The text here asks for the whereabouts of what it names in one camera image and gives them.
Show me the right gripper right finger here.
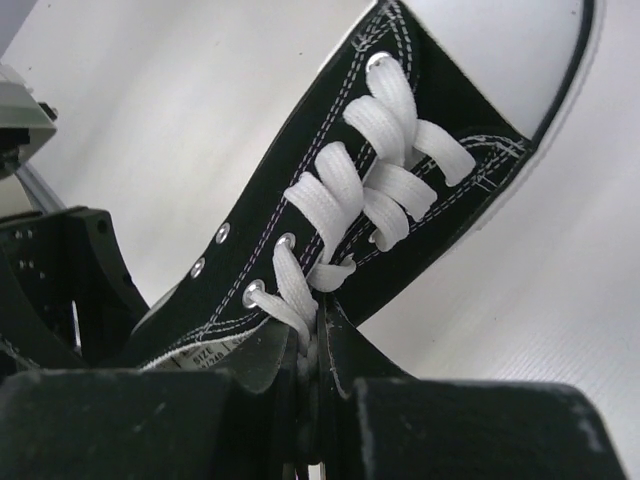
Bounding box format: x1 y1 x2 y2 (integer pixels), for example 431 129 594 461
318 297 626 479

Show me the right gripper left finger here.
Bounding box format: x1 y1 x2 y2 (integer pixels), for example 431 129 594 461
0 324 306 480

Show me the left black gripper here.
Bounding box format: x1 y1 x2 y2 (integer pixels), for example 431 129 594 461
1 206 149 369

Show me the black sneaker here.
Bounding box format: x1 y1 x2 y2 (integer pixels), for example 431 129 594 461
117 1 601 377

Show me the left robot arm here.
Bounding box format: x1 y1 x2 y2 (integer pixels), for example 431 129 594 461
1 66 148 377

